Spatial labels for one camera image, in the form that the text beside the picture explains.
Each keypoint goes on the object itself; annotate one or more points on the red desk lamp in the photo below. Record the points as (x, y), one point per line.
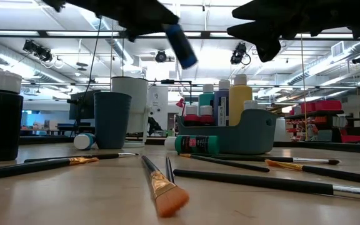
(180, 103)

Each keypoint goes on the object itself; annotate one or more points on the silver ventilation duct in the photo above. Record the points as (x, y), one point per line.
(323, 70)
(17, 62)

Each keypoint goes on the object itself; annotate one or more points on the large teal paint bottle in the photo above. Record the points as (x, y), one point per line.
(205, 100)

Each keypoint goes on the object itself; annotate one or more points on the round black camera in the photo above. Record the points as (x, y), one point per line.
(161, 56)

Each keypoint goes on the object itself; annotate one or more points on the red storage bins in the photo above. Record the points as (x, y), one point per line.
(320, 106)

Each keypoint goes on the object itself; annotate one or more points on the black spotlight cluster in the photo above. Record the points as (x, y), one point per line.
(37, 50)

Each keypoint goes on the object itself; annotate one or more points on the grey-blue plastic caddy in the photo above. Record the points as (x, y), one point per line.
(245, 137)

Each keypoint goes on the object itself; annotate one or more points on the small dark blue paint bottle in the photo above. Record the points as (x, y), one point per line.
(181, 47)

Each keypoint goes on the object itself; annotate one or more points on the small red paint bottle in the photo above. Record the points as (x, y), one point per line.
(191, 114)
(206, 114)

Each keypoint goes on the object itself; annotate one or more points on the black brush silver ferrule dark tip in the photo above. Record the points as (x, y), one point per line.
(308, 160)

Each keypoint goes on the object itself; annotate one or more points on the black computer monitor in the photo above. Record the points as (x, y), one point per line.
(81, 104)

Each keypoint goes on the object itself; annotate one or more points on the thin black brush gold ferrule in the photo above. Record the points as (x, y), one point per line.
(169, 168)

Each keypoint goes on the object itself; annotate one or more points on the thin black brush silver ferrule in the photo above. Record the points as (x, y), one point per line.
(73, 157)

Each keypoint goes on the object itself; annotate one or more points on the black ceiling device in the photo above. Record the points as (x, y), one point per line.
(359, 59)

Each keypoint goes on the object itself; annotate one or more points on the large yellow paint bottle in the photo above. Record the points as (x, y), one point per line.
(240, 100)

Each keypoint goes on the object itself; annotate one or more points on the small black paint bottle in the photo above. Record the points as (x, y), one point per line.
(0, 125)

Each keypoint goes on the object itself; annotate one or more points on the white plastic pitcher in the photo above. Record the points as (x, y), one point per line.
(137, 103)

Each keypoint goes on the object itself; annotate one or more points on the long black brush silver ferrule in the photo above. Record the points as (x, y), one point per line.
(245, 179)

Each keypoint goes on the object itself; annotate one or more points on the small green paint bottle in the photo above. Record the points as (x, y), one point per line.
(198, 144)

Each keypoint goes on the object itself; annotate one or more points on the small white-capped paint bottle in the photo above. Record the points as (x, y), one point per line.
(251, 104)

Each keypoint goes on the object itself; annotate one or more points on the small light blue paint bottle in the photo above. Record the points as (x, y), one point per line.
(84, 141)

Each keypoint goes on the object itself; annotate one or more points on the wide orange-bristle brush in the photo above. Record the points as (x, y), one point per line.
(167, 193)

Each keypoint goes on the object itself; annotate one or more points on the red storage bin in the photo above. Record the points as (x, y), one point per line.
(352, 139)

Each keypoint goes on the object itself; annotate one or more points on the white air vent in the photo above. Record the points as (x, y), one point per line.
(337, 49)

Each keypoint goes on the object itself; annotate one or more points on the dark blue plastic cup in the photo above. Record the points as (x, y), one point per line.
(112, 122)

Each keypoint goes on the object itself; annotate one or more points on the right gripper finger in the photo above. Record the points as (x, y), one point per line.
(250, 11)
(261, 37)

